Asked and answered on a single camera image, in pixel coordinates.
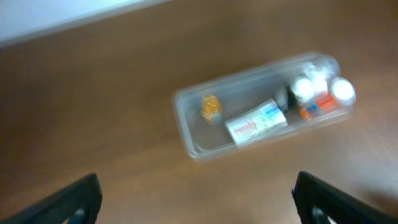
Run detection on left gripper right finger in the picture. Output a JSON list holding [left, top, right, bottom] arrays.
[[292, 171, 397, 224]]

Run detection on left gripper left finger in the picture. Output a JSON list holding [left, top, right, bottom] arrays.
[[1, 173, 103, 224]]

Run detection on white Panadol box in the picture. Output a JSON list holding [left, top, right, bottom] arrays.
[[225, 99, 288, 145]]

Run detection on black bottle white cap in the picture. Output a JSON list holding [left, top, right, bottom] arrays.
[[274, 77, 315, 111]]

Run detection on orange tube white cap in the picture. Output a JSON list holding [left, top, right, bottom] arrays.
[[298, 77, 356, 120]]

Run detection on white clear-capped bottle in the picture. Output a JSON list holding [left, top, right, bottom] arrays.
[[302, 60, 334, 95]]

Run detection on small gold-lidded jar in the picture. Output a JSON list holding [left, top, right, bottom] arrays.
[[201, 95, 222, 124]]

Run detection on clear plastic container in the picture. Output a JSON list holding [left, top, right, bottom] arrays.
[[174, 52, 353, 160]]

